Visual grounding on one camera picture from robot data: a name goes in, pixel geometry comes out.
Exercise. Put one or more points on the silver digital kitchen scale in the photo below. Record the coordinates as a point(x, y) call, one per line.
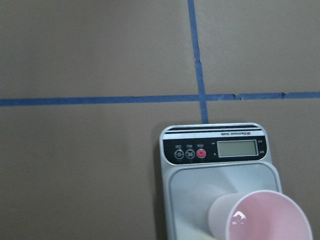
point(202, 162)

